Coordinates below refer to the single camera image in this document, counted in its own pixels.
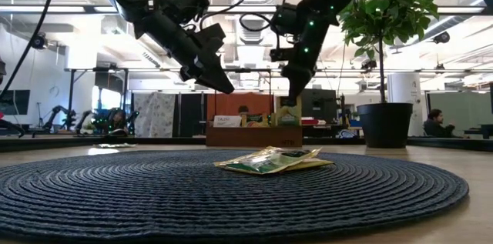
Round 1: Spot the black right camera cable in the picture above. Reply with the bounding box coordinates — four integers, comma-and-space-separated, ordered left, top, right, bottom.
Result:
239, 0, 337, 52

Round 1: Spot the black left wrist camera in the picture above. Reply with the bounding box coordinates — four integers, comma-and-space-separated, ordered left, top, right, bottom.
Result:
163, 0, 211, 25

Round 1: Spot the green plant in black pot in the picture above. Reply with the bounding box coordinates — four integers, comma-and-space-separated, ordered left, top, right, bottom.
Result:
338, 0, 440, 149

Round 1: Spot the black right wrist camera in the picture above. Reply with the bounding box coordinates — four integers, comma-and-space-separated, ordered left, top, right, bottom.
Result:
270, 3, 298, 36

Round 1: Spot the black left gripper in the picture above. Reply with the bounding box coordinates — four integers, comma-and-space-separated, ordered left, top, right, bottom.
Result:
134, 8, 235, 94

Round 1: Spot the black wall screen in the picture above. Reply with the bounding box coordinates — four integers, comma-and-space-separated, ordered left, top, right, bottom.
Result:
0, 89, 31, 116

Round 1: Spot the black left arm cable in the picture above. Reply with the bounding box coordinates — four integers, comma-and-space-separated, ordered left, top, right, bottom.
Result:
0, 0, 64, 97

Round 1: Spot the black background monitor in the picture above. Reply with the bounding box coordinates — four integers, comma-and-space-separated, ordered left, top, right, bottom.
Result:
300, 89, 338, 122

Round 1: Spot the orange partition panel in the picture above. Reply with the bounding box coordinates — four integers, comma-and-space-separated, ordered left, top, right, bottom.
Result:
206, 92, 275, 122

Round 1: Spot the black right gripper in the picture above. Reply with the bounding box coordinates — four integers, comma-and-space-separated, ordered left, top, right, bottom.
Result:
269, 45, 315, 107

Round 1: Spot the wooden tea organizer box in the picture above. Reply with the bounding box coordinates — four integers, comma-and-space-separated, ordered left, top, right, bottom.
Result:
205, 125, 304, 148

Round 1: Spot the grey partition panel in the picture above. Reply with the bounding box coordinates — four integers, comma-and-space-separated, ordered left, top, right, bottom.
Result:
428, 90, 493, 138

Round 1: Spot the floral curtain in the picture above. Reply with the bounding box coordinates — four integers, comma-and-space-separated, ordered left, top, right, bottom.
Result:
132, 92, 177, 139

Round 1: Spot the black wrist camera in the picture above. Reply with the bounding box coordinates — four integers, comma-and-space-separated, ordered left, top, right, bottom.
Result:
163, 0, 211, 25
270, 3, 298, 36

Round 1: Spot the round dark woven placemat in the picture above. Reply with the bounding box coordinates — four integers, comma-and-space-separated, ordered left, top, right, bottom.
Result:
0, 149, 470, 242

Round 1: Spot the white sign pillar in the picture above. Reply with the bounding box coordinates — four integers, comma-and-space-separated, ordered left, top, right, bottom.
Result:
387, 72, 423, 105

